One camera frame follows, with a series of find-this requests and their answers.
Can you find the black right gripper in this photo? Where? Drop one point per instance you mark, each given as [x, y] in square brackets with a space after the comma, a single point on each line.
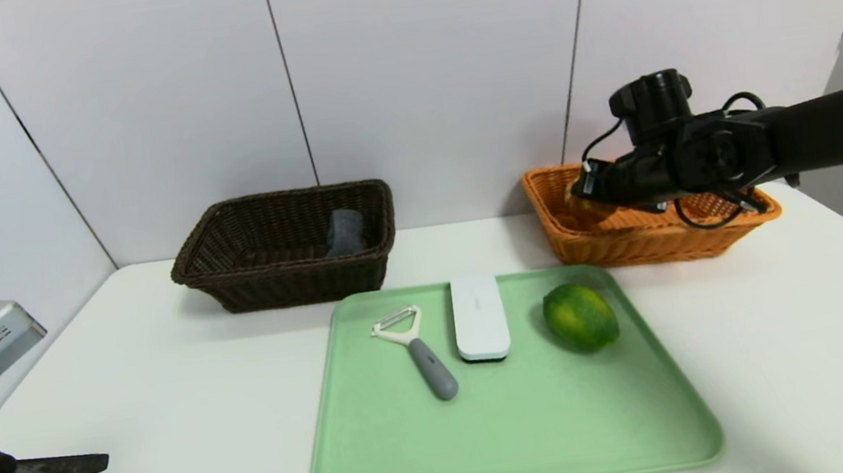
[588, 181]

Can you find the green lime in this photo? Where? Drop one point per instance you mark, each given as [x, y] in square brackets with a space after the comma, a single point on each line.
[580, 317]

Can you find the white rectangular plastic case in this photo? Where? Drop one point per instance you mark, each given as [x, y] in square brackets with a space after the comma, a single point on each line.
[479, 318]

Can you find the dark grey towel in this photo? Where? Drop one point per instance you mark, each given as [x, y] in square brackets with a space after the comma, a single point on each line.
[346, 234]

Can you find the orange wicker basket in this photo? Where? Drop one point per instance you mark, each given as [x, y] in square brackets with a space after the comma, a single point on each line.
[634, 245]

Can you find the dark brown wicker basket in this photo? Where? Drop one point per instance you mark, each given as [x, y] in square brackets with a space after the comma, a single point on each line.
[290, 286]

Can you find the light green plastic tray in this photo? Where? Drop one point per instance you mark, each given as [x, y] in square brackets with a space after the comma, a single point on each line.
[512, 428]

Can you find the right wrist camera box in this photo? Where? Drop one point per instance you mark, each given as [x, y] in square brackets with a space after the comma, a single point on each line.
[652, 104]

